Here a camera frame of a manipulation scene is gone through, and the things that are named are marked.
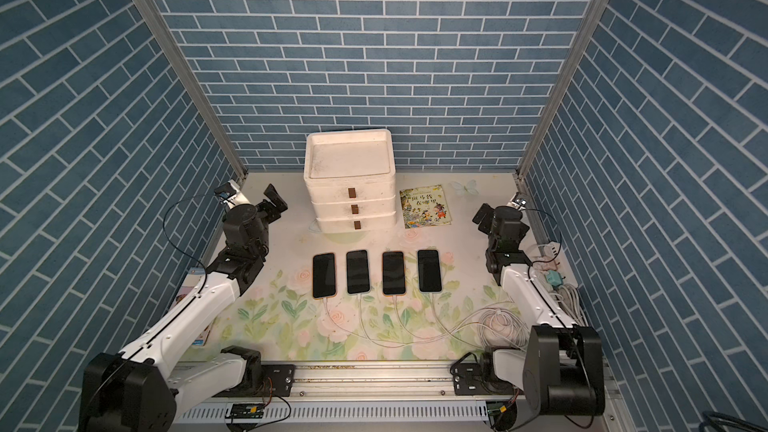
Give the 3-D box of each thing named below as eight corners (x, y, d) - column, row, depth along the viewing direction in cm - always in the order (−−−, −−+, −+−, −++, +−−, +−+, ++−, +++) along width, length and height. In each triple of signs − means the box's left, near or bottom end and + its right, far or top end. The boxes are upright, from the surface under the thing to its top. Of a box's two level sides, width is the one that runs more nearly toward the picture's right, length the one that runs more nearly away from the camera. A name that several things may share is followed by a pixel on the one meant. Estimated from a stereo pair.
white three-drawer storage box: (312, 232, 103) (292, 182, 83) (323, 182, 119) (309, 129, 99) (396, 233, 104) (396, 182, 84) (396, 182, 119) (396, 129, 99)
